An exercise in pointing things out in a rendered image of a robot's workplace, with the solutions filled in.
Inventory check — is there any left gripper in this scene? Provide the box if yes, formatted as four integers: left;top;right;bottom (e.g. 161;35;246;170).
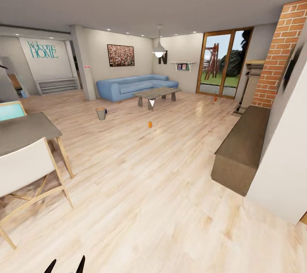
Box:
44;255;85;273

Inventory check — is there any trash can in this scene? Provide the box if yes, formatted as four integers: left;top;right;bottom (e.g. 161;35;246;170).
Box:
96;108;106;121

